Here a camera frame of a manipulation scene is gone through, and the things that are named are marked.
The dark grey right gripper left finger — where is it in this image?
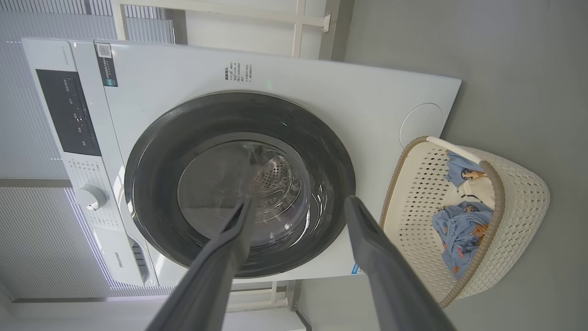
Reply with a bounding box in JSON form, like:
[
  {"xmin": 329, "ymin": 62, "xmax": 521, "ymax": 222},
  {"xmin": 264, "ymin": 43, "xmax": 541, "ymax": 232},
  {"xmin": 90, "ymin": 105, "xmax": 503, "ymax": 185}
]
[{"xmin": 145, "ymin": 195, "xmax": 255, "ymax": 331}]

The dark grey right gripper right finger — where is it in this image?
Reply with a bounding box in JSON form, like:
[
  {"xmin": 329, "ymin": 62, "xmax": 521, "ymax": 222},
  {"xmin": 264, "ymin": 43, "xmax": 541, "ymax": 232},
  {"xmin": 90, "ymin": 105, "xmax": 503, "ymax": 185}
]
[{"xmin": 344, "ymin": 195, "xmax": 455, "ymax": 331}]

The blue cartoon print garment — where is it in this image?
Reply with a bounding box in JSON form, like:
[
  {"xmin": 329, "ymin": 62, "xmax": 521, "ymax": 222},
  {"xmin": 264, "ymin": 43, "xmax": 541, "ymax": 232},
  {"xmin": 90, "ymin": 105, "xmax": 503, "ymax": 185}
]
[{"xmin": 432, "ymin": 201, "xmax": 494, "ymax": 280}]

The washing machine glass door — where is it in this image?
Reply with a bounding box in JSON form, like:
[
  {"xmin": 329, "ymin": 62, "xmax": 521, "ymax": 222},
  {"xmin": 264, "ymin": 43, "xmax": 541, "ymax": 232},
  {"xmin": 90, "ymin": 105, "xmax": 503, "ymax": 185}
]
[{"xmin": 124, "ymin": 91, "xmax": 356, "ymax": 279}]

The cream and blue garment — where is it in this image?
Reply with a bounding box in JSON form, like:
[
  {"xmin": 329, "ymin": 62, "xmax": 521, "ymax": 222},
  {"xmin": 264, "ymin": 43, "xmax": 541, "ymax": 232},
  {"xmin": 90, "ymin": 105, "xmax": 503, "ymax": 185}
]
[{"xmin": 443, "ymin": 149, "xmax": 497, "ymax": 210}]

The steel washer drum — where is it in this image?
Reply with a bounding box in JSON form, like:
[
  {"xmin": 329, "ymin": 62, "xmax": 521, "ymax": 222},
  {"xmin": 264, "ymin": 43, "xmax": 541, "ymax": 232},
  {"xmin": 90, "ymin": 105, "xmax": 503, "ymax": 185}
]
[{"xmin": 250, "ymin": 154, "xmax": 304, "ymax": 221}]

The white washing machine dial knob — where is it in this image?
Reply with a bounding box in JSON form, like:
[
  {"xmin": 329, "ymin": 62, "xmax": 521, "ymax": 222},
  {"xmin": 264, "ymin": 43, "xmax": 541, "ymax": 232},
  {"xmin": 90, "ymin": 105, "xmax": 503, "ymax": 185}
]
[{"xmin": 75, "ymin": 184, "xmax": 108, "ymax": 212}]

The white front-load washing machine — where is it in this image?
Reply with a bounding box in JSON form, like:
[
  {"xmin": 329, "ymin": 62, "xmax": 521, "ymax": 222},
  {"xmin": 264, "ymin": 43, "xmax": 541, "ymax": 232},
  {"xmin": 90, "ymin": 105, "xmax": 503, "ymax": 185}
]
[{"xmin": 21, "ymin": 37, "xmax": 462, "ymax": 288}]

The black washer control panel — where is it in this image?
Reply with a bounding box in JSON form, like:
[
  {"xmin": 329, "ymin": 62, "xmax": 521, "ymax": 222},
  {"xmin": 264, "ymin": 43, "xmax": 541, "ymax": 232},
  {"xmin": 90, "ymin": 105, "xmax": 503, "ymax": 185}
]
[{"xmin": 36, "ymin": 69, "xmax": 102, "ymax": 157}]

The cream perforated laundry basket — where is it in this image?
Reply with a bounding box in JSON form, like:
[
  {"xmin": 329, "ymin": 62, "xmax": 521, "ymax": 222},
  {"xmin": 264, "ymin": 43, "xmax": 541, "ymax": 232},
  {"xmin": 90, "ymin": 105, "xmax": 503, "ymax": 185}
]
[{"xmin": 379, "ymin": 136, "xmax": 550, "ymax": 308}]

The round white filter cover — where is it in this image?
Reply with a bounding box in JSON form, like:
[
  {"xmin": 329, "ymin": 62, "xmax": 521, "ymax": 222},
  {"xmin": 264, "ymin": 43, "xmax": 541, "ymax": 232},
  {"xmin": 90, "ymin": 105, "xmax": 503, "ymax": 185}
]
[{"xmin": 399, "ymin": 103, "xmax": 445, "ymax": 148}]

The white metal frame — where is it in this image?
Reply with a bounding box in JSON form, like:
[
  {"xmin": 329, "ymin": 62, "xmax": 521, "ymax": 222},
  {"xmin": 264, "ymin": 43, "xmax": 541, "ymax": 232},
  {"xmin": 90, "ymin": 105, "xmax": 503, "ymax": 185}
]
[
  {"xmin": 227, "ymin": 280, "xmax": 301, "ymax": 313},
  {"xmin": 113, "ymin": 0, "xmax": 331, "ymax": 58}
]

